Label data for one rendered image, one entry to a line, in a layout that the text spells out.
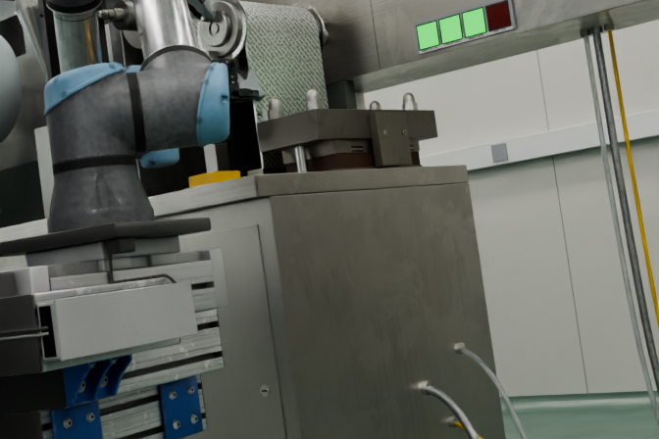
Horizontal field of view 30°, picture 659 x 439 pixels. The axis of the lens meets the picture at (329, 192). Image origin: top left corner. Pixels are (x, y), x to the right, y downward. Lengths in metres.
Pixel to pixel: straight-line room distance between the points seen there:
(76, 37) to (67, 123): 0.45
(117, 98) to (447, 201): 1.03
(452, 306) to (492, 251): 2.82
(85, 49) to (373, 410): 0.84
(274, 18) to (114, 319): 1.31
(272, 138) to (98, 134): 0.79
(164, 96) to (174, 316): 0.34
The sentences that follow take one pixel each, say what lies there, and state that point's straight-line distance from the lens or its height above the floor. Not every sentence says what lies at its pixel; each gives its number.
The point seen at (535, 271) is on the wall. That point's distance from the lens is 5.27.
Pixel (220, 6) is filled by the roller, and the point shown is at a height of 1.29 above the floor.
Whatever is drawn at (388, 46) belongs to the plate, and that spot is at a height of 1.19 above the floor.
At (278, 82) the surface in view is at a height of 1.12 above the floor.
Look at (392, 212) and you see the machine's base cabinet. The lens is 2.43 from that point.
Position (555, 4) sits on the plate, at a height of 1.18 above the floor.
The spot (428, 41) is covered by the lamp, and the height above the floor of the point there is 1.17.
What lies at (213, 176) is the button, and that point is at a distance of 2.26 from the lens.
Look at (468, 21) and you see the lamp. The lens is 2.61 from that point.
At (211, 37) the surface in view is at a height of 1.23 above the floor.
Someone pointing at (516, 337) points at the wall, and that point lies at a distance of 5.36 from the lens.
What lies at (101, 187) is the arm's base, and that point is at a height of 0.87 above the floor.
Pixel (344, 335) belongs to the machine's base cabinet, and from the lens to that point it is 2.28.
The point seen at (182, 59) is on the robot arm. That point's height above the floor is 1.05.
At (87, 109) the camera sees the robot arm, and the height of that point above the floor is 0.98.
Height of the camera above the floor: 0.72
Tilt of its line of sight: 3 degrees up
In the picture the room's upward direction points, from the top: 8 degrees counter-clockwise
